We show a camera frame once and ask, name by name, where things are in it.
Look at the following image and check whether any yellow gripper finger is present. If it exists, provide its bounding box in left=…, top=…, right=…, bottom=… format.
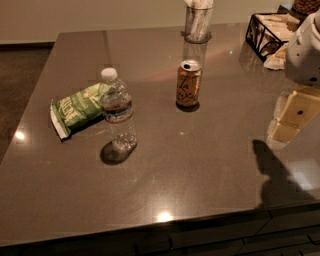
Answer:
left=273, top=92, right=290, bottom=120
left=270, top=86, right=320, bottom=143

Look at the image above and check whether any clear glass straw holder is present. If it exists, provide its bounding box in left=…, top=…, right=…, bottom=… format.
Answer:
left=184, top=0, right=214, bottom=44

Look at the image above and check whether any clear plastic water bottle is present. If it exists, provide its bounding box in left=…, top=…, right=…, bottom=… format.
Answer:
left=98, top=68, right=138, bottom=153

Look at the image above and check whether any dark snack bowl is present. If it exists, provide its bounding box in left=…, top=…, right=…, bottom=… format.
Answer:
left=292, top=0, right=320, bottom=15

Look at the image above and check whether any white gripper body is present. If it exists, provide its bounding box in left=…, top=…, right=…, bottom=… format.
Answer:
left=285, top=9, right=320, bottom=86

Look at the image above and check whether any white packets pile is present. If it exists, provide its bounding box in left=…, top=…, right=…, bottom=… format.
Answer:
left=264, top=43, right=288, bottom=70

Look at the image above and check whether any green chip bag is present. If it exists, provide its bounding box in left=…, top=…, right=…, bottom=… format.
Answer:
left=50, top=83, right=102, bottom=140

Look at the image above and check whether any orange LaCroix can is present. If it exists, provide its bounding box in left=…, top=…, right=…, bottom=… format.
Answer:
left=176, top=59, right=202, bottom=109

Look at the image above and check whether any black wire napkin basket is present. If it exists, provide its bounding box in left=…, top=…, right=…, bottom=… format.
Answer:
left=246, top=13, right=301, bottom=62

